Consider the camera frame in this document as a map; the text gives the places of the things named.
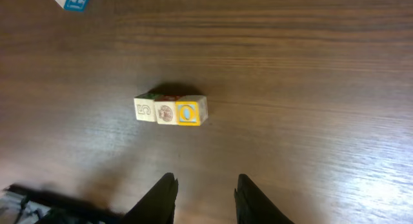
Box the wooden block green side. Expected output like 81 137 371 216
134 92 161 122

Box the yellow letter O block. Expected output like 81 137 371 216
176 95 208 126

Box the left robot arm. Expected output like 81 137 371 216
1 184 123 223

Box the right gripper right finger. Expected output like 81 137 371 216
234 174 293 224

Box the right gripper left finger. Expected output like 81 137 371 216
121 172 179 224

